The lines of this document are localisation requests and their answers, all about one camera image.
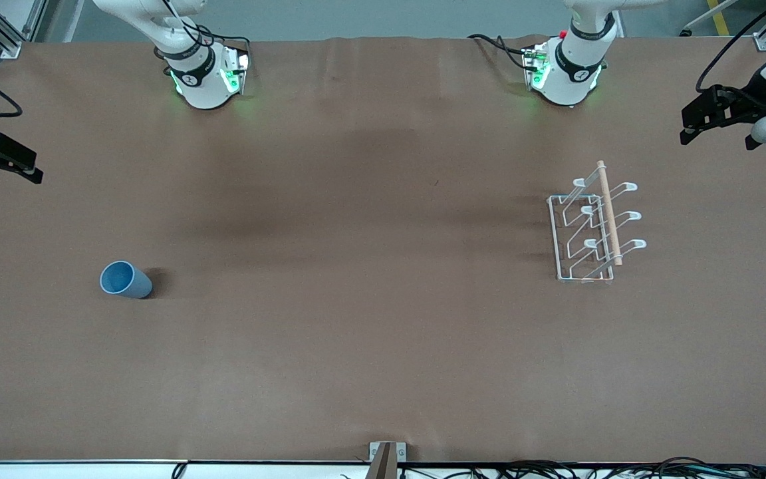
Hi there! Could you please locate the blue plastic cup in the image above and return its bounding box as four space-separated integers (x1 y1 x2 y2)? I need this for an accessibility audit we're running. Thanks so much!
100 260 154 299

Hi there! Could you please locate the white metal tube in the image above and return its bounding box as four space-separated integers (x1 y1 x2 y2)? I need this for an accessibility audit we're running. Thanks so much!
680 0 741 37

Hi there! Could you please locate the brown table cover sheet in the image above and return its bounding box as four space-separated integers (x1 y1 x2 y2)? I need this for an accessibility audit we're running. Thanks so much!
0 35 766 464

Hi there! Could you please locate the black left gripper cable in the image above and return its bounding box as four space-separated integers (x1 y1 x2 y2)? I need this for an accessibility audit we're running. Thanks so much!
696 0 766 94

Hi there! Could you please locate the white wire cup holder rack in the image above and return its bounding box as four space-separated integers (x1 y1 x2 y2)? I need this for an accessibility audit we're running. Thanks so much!
547 160 648 285

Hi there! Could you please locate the black left arm base cable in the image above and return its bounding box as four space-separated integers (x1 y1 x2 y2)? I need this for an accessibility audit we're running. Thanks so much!
468 33 537 71

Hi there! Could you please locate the tangled black cable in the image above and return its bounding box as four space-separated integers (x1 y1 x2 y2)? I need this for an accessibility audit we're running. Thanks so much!
489 459 623 479
642 456 766 479

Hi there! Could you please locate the grey metal bracket plate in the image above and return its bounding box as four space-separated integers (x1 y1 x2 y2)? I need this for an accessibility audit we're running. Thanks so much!
369 442 407 464

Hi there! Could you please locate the brown mounting post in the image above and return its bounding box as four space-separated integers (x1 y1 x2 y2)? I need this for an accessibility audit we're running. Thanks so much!
364 442 398 479

